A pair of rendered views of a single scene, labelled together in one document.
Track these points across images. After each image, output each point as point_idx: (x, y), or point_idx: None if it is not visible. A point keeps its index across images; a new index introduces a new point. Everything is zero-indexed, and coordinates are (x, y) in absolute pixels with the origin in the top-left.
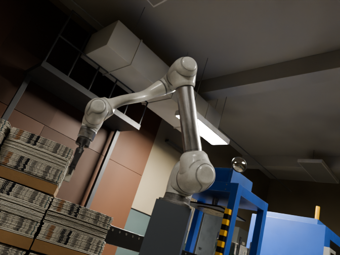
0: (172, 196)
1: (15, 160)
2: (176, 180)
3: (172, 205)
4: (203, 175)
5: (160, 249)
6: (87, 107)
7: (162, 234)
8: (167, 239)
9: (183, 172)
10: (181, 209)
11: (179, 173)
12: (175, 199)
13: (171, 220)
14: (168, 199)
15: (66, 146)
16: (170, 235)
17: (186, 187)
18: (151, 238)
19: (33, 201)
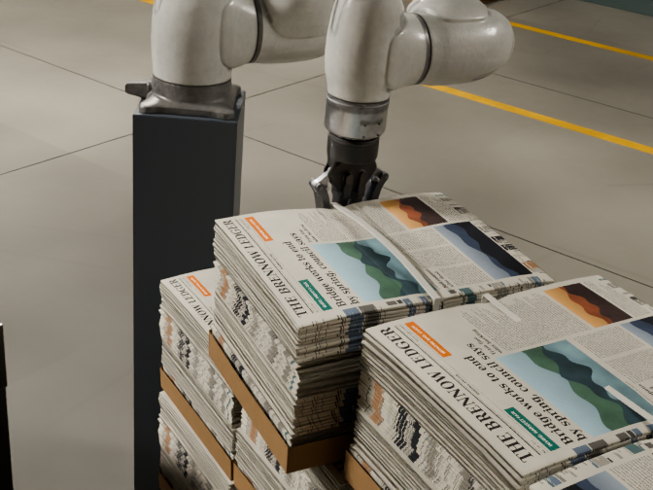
0: (228, 88)
1: None
2: (257, 50)
3: (241, 111)
4: None
5: (236, 214)
6: (498, 65)
7: (237, 185)
8: (238, 186)
9: (312, 37)
10: (243, 107)
11: (284, 35)
12: (231, 91)
13: (240, 145)
14: (232, 104)
15: (454, 201)
16: (239, 174)
17: (295, 61)
18: (234, 211)
19: None
